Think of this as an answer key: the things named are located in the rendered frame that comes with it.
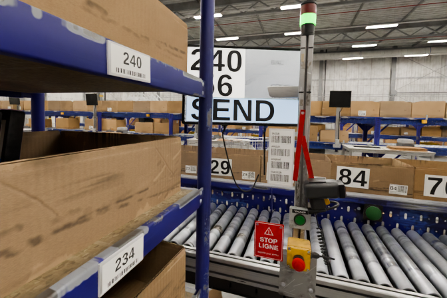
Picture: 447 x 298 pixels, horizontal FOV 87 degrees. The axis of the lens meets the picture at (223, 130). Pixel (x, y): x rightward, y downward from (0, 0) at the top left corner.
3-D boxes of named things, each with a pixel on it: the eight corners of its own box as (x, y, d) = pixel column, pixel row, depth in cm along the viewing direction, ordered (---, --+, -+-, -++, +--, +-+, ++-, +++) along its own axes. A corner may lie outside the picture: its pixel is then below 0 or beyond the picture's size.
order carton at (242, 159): (200, 177, 155) (201, 151, 155) (215, 168, 183) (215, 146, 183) (259, 183, 144) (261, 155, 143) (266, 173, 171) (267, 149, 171)
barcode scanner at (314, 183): (348, 216, 69) (345, 181, 69) (306, 216, 73) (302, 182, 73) (344, 208, 76) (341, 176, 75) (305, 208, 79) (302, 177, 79)
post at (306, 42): (278, 295, 82) (288, 36, 77) (279, 285, 87) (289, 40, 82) (314, 303, 78) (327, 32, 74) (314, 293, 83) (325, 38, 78)
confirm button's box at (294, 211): (288, 228, 78) (289, 208, 77) (289, 224, 81) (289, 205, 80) (310, 231, 76) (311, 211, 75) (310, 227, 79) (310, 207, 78)
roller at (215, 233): (194, 259, 96) (194, 247, 95) (229, 211, 145) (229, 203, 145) (205, 261, 94) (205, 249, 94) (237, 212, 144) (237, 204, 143)
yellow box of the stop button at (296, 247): (285, 271, 73) (287, 249, 73) (287, 255, 81) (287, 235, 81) (337, 282, 69) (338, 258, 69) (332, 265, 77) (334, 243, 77)
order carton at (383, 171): (329, 191, 132) (330, 161, 131) (324, 178, 160) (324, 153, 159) (413, 199, 120) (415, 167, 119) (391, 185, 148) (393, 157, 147)
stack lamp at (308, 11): (299, 22, 77) (300, 4, 76) (299, 28, 81) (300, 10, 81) (316, 21, 75) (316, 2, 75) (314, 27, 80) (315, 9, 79)
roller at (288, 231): (293, 271, 84) (286, 281, 85) (295, 214, 134) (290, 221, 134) (280, 262, 85) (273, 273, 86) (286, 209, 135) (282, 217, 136)
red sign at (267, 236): (253, 255, 84) (255, 221, 83) (253, 255, 84) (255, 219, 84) (300, 265, 79) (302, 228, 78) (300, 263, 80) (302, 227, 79)
